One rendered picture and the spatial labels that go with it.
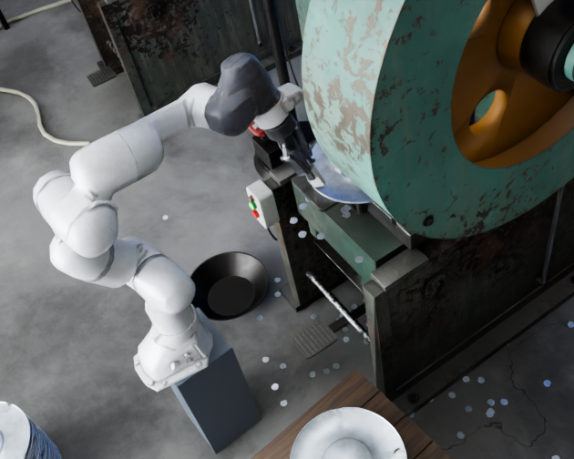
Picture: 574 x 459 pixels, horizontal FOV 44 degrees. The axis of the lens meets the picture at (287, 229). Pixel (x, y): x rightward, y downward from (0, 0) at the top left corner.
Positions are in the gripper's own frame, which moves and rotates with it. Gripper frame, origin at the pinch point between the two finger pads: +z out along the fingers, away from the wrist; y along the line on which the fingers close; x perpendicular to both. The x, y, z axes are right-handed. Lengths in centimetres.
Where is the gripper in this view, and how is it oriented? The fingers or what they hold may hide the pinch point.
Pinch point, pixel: (313, 176)
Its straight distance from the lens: 180.4
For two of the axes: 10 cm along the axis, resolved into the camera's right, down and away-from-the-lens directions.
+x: 8.7, -1.8, -4.6
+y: -1.6, 7.8, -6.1
